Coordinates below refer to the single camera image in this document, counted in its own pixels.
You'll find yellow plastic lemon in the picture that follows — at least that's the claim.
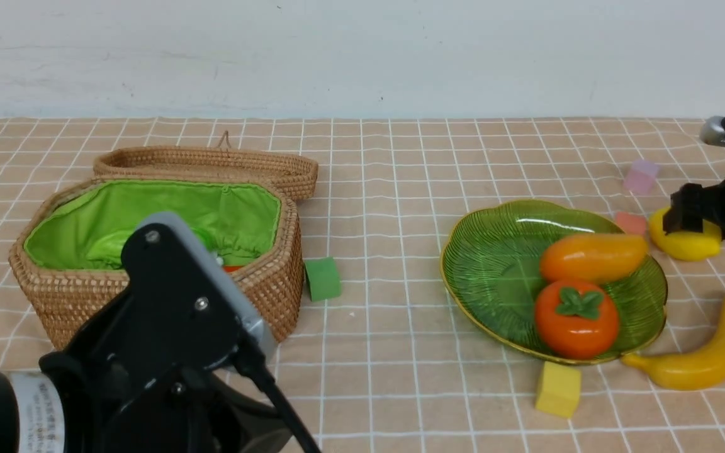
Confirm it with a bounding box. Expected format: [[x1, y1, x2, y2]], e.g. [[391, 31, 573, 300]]
[[648, 208, 722, 262]]

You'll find orange plastic mango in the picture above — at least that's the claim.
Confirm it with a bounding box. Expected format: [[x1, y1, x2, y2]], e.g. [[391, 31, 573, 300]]
[[539, 233, 648, 284]]

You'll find yellow plastic banana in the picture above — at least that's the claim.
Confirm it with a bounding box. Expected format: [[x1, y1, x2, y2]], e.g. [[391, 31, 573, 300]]
[[621, 298, 725, 391]]

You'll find orange plastic persimmon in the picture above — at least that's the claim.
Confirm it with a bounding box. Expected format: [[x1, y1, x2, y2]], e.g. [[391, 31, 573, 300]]
[[533, 279, 621, 361]]

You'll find green plastic cucumber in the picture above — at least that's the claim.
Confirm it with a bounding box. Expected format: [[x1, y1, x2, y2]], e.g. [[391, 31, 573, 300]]
[[191, 227, 218, 254]]

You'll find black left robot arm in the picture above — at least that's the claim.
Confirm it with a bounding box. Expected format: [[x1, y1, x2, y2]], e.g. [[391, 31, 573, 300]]
[[0, 352, 293, 452]]

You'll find pink foam cube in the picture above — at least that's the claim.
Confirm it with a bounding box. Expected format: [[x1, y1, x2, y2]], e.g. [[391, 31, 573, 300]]
[[622, 159, 660, 195]]

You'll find red foam cube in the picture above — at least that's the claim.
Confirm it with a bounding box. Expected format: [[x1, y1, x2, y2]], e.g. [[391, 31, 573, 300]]
[[614, 211, 648, 235]]

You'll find green glass leaf plate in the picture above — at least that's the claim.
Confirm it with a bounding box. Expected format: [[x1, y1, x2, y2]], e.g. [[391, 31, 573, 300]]
[[439, 199, 668, 366]]

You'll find yellow foam cube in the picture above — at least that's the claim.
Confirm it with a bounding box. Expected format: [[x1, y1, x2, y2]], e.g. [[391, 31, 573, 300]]
[[535, 361, 582, 419]]

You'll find green foam cube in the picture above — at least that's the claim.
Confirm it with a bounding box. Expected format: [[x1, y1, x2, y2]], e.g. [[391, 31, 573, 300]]
[[304, 256, 342, 302]]

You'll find wicker basket lid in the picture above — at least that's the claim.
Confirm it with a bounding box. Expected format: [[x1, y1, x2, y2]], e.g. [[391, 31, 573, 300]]
[[93, 133, 319, 201]]

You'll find woven wicker basket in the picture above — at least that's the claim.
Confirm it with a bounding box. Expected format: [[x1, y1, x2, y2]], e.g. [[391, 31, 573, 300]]
[[8, 177, 305, 349]]

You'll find black camera cable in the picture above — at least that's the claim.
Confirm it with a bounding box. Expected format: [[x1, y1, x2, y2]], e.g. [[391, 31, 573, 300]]
[[237, 343, 322, 453]]

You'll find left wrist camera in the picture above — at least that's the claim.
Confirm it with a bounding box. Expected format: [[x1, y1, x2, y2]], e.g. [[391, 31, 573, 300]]
[[119, 212, 276, 376]]

